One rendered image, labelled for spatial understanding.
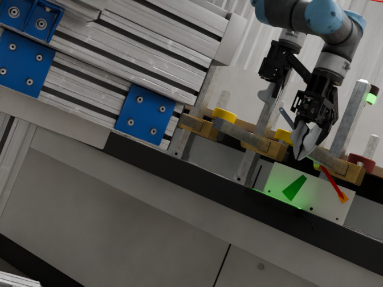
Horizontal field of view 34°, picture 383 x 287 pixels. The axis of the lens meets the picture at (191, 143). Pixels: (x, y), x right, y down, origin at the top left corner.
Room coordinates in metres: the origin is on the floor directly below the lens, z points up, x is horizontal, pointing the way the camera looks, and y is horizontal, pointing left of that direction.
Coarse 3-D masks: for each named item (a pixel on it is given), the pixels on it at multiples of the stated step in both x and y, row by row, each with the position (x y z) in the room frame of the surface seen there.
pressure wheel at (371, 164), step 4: (348, 156) 1.82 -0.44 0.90; (352, 156) 1.80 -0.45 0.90; (356, 156) 1.79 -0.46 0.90; (360, 156) 1.79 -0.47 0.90; (364, 156) 1.81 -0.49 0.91; (348, 160) 1.81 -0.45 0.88; (352, 160) 1.80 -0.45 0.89; (356, 160) 1.79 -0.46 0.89; (360, 160) 1.78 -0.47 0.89; (364, 160) 1.78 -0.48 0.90; (368, 160) 1.78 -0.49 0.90; (372, 160) 1.79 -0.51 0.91; (356, 164) 1.79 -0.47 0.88; (364, 164) 1.78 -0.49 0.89; (368, 164) 1.78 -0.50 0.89; (372, 164) 1.79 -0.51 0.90; (364, 168) 1.78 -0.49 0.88; (368, 168) 1.79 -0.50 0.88; (372, 168) 1.80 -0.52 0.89; (368, 172) 1.81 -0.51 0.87; (352, 184) 1.82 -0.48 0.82; (348, 188) 1.82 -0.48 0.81; (352, 188) 1.82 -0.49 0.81
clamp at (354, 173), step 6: (348, 162) 1.71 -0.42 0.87; (318, 168) 1.76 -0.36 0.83; (348, 168) 1.71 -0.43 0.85; (354, 168) 1.70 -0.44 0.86; (360, 168) 1.69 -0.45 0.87; (330, 174) 1.73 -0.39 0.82; (336, 174) 1.72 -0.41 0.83; (348, 174) 1.70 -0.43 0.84; (354, 174) 1.69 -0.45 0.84; (360, 174) 1.70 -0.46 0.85; (348, 180) 1.70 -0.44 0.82; (354, 180) 1.69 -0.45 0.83; (360, 180) 1.71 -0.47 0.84
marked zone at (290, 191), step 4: (300, 176) 1.78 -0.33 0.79; (304, 176) 1.77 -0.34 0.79; (296, 180) 1.78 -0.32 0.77; (300, 180) 1.77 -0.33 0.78; (304, 180) 1.77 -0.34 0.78; (292, 184) 1.78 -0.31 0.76; (296, 184) 1.78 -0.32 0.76; (300, 184) 1.77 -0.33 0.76; (288, 188) 1.79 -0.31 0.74; (292, 188) 1.78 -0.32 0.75; (296, 188) 1.77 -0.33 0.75; (284, 192) 1.79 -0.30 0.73; (288, 192) 1.78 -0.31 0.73; (292, 192) 1.78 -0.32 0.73; (296, 192) 1.77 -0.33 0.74; (288, 196) 1.78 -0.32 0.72; (292, 196) 1.77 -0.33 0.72
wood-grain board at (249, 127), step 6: (186, 108) 2.24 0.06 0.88; (204, 114) 2.19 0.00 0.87; (210, 114) 2.18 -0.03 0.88; (240, 120) 2.11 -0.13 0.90; (240, 126) 2.11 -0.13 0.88; (246, 126) 2.09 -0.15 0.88; (252, 126) 2.08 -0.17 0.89; (252, 132) 2.08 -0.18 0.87; (270, 132) 2.04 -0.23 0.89; (270, 138) 2.05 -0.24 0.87; (324, 150) 1.93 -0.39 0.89; (378, 168) 1.83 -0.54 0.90; (372, 174) 1.85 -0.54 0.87; (378, 174) 1.83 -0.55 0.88
